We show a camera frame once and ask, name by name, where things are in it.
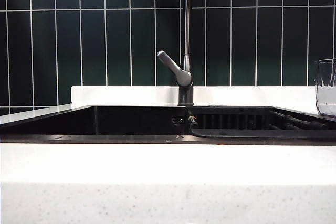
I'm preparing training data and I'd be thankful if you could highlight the clear glass mug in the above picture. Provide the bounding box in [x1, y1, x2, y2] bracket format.
[314, 58, 336, 116]

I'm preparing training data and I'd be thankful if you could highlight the dark metal kitchen faucet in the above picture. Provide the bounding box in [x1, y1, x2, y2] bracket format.
[71, 85, 336, 107]

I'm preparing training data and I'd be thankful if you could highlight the dark metal faucet body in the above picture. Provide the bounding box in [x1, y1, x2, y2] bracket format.
[177, 0, 195, 106]

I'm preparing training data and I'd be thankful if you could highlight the black kitchen sink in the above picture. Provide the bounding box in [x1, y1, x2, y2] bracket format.
[0, 105, 336, 145]

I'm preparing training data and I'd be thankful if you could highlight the black roll-up drying rack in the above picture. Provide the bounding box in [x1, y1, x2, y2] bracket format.
[186, 111, 336, 139]

